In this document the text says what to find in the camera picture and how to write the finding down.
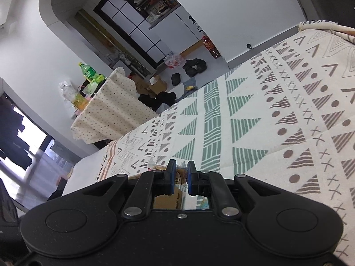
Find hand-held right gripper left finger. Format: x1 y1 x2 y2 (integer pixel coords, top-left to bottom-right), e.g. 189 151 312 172
82 159 177 219

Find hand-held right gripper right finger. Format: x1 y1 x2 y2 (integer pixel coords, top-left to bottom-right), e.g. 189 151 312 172
187 160 280 218

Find orange cracker packet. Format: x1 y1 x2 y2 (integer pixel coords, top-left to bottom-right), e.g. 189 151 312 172
148 161 189 186

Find brown cardboard box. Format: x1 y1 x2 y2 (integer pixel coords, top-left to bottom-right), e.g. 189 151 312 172
128 169 186 210

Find black cloth bundle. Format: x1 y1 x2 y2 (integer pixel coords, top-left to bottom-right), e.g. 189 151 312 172
138 91 178 112

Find white bed sheet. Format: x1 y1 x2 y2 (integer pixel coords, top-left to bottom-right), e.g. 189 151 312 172
62 147 111 197

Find dark hanging clothes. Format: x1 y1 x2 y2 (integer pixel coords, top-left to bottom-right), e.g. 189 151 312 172
0 97 31 169

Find brown floor carton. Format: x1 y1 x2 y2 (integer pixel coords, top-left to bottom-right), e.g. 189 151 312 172
133 75 167 95

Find pink pack of water bottles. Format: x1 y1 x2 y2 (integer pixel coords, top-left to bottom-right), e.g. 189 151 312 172
164 52 184 70

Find pale green tissue pack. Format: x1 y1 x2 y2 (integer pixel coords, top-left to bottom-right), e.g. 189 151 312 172
83 75 107 95

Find clear cooking oil bottle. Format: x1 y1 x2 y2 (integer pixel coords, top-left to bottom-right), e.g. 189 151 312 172
59 80 89 111

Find green soda bottle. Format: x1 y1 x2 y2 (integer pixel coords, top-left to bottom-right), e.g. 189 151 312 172
78 62 100 82

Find white kitchen cabinet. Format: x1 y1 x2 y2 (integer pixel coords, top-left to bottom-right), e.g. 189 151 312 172
148 4 206 56

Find black-framed glass door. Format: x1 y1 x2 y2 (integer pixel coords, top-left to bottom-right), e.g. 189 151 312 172
94 0 167 67

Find group of kitchen bottles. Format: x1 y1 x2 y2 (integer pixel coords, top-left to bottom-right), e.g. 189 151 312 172
126 0 181 24

